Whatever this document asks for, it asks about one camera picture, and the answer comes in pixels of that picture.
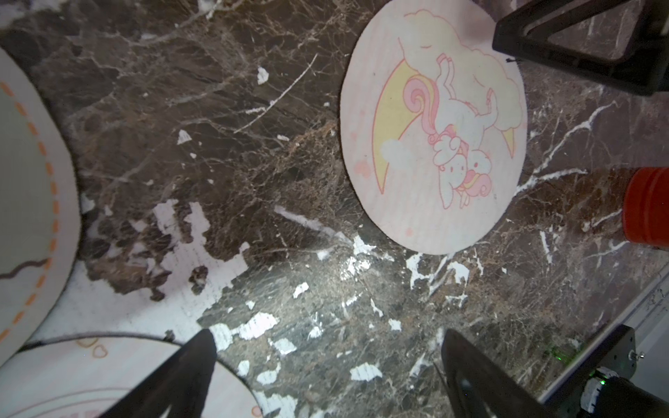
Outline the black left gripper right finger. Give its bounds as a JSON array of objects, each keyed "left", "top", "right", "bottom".
[{"left": 443, "top": 329, "right": 554, "bottom": 417}]

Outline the white alpaca coaster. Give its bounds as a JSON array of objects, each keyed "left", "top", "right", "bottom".
[{"left": 1, "top": 52, "right": 81, "bottom": 362}]

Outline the pink rainbow horse coaster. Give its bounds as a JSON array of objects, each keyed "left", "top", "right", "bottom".
[{"left": 1, "top": 336, "right": 262, "bottom": 417}]

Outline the red pen cup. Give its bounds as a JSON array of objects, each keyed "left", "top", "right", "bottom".
[{"left": 622, "top": 167, "right": 669, "bottom": 248}]

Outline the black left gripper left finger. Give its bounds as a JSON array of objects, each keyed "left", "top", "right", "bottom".
[{"left": 102, "top": 330, "right": 217, "bottom": 418}]

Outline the pink unicorn moon coaster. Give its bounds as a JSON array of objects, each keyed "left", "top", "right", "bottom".
[{"left": 340, "top": 1, "right": 528, "bottom": 255}]

